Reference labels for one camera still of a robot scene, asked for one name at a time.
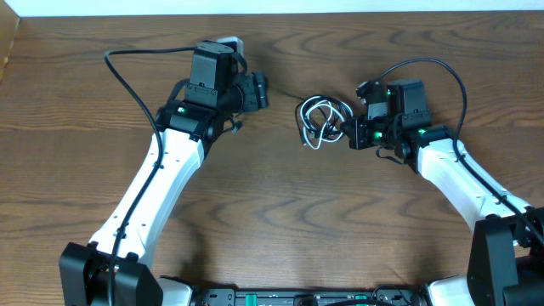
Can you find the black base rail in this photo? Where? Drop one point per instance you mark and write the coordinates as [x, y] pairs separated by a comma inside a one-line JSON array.
[[231, 296]]

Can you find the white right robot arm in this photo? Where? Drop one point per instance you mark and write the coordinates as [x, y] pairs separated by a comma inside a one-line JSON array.
[[506, 260]]

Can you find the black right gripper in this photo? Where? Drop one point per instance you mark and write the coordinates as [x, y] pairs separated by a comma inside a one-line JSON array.
[[358, 135]]

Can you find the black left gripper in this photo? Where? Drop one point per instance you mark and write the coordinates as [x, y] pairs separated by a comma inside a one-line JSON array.
[[257, 93]]

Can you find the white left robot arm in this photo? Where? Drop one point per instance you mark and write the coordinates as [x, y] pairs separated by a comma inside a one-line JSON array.
[[114, 268]]

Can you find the brown cardboard side panel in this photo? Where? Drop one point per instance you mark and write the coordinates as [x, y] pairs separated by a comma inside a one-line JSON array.
[[9, 26]]

